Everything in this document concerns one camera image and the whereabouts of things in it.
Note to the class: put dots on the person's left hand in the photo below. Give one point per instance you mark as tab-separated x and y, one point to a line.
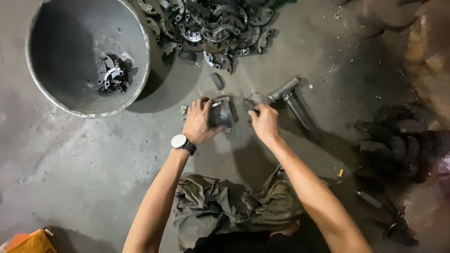
197	123

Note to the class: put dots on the person's right hand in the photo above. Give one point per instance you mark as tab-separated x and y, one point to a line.
267	123

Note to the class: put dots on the person's right fingers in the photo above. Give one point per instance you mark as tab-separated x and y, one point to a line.
257	111

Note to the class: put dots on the grey dusty brake shoe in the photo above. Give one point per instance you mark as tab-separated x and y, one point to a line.
222	113

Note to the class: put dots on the small metal scrap piece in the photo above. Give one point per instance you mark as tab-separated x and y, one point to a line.
228	131
183	109

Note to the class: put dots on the black ribbed brake lining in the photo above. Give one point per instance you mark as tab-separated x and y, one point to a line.
218	81

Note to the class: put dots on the dark smooth brake lining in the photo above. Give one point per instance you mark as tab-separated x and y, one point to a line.
187	56

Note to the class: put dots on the pile of metal brake shoes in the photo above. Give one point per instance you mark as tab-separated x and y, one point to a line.
214	28

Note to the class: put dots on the olive green trousers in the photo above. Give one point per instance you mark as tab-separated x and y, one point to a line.
225	207

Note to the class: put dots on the small yellow butt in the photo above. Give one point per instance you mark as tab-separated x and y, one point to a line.
340	173

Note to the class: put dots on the black shorts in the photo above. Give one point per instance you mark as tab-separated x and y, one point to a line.
246	244

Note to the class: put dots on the black chisel tool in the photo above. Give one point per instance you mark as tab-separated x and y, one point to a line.
368	199

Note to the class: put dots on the heap of black brake linings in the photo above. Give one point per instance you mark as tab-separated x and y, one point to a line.
397	144

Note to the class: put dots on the brake shoes inside basin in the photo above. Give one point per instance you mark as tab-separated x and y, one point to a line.
113	74

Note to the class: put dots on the black hand tool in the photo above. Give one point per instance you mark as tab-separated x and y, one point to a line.
397	228

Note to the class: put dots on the large grey metal basin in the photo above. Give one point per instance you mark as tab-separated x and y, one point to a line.
63	52

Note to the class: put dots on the orange plastic bag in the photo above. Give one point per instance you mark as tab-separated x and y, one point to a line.
30	244

